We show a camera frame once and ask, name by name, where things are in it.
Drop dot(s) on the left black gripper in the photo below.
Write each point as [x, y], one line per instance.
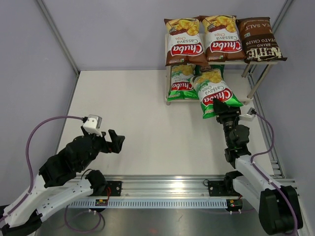
[116, 142]

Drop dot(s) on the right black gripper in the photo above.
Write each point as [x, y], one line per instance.
[223, 111]

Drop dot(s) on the green Chuba bag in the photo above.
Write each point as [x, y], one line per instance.
[180, 86]
[210, 85]

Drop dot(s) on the dark green Real chips bag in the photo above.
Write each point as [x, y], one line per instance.
[200, 69]

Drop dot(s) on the brown Chuba bag back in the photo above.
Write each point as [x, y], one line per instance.
[221, 39]

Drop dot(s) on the brown chuba bag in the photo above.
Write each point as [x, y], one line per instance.
[221, 39]
[184, 44]

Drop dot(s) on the brown Chuba bag front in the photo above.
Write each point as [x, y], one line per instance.
[184, 44]

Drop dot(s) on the brown Kettle chips bag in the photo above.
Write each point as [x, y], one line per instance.
[258, 41]

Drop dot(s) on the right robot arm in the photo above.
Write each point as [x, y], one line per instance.
[277, 205]

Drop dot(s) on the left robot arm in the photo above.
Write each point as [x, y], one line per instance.
[40, 203]

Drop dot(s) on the white two-tier shelf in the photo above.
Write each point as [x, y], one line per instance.
[237, 79]

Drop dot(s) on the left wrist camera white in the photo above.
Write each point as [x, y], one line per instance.
[91, 124]

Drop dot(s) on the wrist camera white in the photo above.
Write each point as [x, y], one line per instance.
[249, 116]
[91, 124]

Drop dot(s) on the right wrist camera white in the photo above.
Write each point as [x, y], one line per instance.
[249, 116]

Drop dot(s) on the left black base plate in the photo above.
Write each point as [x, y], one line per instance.
[113, 188]

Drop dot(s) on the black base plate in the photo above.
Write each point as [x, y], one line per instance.
[217, 188]
[113, 188]

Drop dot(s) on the aluminium mounting rail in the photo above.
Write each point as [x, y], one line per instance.
[162, 193]

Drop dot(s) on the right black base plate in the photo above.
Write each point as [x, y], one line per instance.
[217, 188]

